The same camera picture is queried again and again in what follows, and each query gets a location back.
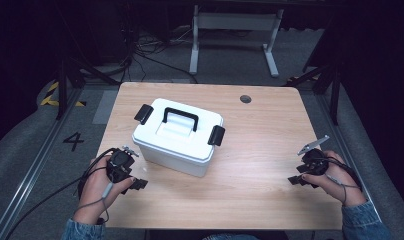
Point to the person's denim lap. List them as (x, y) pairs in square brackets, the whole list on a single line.
[(228, 237)]

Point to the white lidded storage box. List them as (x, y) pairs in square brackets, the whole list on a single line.
[(203, 133)]

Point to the yellow black floor tape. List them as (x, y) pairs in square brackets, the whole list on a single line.
[(50, 98)]

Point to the black box latch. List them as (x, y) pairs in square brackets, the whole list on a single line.
[(143, 114), (216, 135)]

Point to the person's right denim sleeve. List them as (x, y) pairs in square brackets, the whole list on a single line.
[(363, 223)]

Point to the person's denim sleeve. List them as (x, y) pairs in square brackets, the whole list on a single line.
[(363, 223), (81, 231)]

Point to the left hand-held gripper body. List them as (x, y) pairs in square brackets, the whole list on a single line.
[(119, 165)]

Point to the grey metal desk frame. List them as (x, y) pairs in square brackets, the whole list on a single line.
[(236, 21)]

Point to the person's left denim sleeve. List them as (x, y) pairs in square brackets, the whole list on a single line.
[(81, 231)]

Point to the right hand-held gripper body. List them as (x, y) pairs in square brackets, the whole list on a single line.
[(315, 161)]

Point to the aluminium floor rail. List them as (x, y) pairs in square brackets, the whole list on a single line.
[(343, 146), (33, 170)]

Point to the black metal stand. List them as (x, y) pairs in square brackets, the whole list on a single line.
[(61, 86), (335, 93)]

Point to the white plastic storage box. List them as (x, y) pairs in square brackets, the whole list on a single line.
[(176, 161)]

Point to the person's right hand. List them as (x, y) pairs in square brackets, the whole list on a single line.
[(343, 186)]

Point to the person's left hand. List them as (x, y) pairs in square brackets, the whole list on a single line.
[(93, 193)]

